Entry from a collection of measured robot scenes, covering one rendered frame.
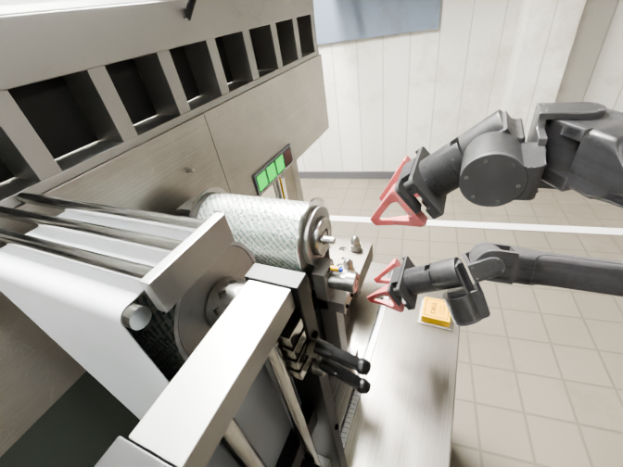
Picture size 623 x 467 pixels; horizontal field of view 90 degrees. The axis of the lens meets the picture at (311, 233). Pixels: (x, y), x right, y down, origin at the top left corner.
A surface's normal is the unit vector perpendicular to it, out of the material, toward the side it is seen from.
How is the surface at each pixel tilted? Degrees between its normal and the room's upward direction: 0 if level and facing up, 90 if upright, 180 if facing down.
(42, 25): 90
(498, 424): 0
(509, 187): 90
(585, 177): 90
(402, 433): 0
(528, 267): 62
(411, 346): 0
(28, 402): 90
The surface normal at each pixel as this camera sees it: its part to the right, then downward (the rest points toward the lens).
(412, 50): -0.28, 0.61
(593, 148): -0.98, 0.21
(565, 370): -0.14, -0.79
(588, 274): -0.31, 0.16
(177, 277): 0.91, 0.14
